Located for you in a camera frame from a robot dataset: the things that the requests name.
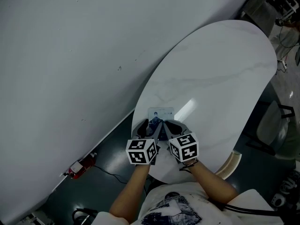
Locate person's right forearm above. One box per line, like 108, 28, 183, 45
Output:
188, 160, 240, 205

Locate grey upholstered chair black legs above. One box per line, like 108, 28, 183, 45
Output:
242, 101, 300, 160

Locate black shoulder cable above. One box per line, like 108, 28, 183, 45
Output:
213, 200, 300, 217

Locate person's white printed shirt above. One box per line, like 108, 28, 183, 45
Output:
95, 181, 282, 225

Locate red fire extinguisher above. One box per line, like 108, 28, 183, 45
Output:
62, 152, 97, 180

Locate card with blue print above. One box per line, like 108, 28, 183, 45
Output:
147, 106, 175, 142

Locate row of white grey devices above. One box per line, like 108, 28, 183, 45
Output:
271, 169, 300, 208

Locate grey cabinet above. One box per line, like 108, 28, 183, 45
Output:
241, 0, 279, 36

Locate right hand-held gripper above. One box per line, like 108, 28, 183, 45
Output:
163, 120, 200, 164

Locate wooden drawer white ribbed front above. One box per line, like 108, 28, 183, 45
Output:
215, 150, 242, 180

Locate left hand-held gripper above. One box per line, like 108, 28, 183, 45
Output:
126, 118, 165, 166

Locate person's left forearm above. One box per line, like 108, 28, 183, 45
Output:
109, 164, 151, 221

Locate white kidney-shaped table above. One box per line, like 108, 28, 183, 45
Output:
131, 19, 278, 185

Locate black wrist bracelet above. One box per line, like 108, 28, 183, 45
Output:
179, 159, 199, 171

